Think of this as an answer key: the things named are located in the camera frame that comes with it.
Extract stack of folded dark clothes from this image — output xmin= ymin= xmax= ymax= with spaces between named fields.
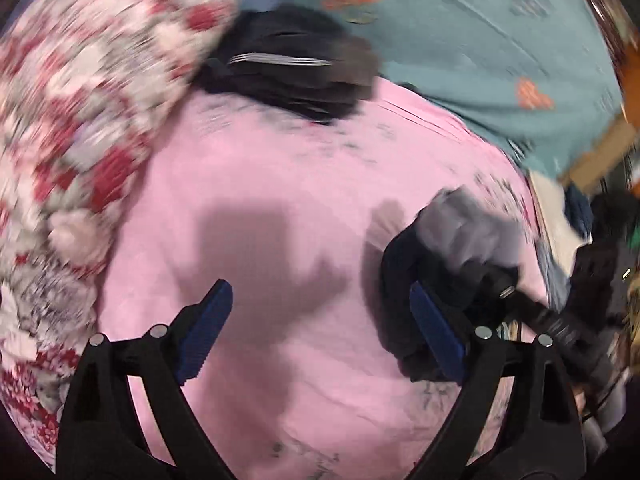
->
xmin=192 ymin=4 xmax=381 ymax=126

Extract cream quilted mat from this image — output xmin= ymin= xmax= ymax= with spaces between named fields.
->
xmin=527 ymin=170 xmax=586 ymax=281

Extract black jacket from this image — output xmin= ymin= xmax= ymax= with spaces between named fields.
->
xmin=590 ymin=192 xmax=636 ymax=246

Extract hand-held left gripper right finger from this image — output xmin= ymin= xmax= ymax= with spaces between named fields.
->
xmin=400 ymin=281 xmax=588 ymax=480

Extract grey pants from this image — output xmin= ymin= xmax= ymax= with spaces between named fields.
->
xmin=415 ymin=185 xmax=523 ymax=273

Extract teal heart-print cover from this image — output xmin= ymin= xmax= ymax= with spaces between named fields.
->
xmin=290 ymin=0 xmax=626 ymax=181

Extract dark blue folded cloth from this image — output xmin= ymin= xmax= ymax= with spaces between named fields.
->
xmin=565 ymin=185 xmax=596 ymax=236

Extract red floral quilt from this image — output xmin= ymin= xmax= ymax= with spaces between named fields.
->
xmin=0 ymin=0 xmax=246 ymax=476

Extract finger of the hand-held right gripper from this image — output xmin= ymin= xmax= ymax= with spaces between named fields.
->
xmin=381 ymin=224 xmax=451 ymax=383
xmin=431 ymin=260 xmax=571 ymax=346

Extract wooden headboard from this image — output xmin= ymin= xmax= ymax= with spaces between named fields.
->
xmin=557 ymin=115 xmax=640 ymax=196

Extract pink floral blanket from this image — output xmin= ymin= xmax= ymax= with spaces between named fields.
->
xmin=95 ymin=75 xmax=576 ymax=480

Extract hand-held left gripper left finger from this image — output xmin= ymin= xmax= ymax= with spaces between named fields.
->
xmin=54 ymin=279 xmax=236 ymax=480

